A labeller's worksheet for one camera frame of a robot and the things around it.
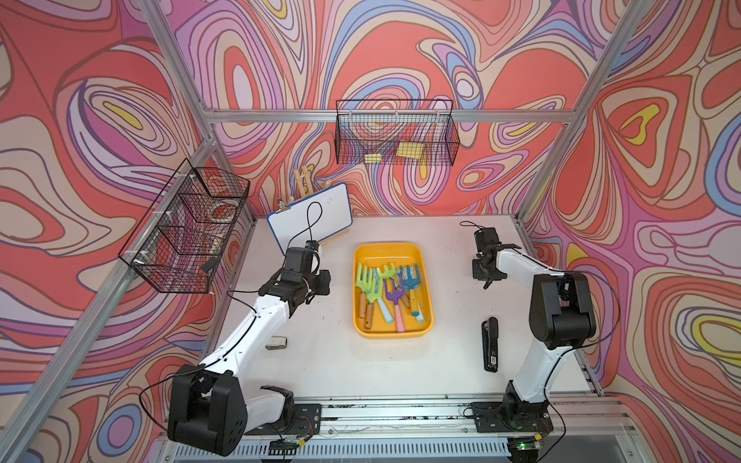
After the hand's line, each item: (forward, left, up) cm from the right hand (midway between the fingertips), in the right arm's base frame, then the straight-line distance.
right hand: (490, 279), depth 97 cm
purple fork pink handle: (-5, +33, -1) cm, 34 cm away
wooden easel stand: (+23, +61, +27) cm, 71 cm away
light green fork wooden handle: (-8, +44, 0) cm, 45 cm away
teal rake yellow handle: (+2, +27, -1) cm, 27 cm away
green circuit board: (-45, +65, -5) cm, 79 cm away
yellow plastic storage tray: (+14, +30, -2) cm, 33 cm away
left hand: (-5, +54, +12) cm, 56 cm away
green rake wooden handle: (-5, +30, 0) cm, 30 cm away
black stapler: (-19, +6, +1) cm, 20 cm away
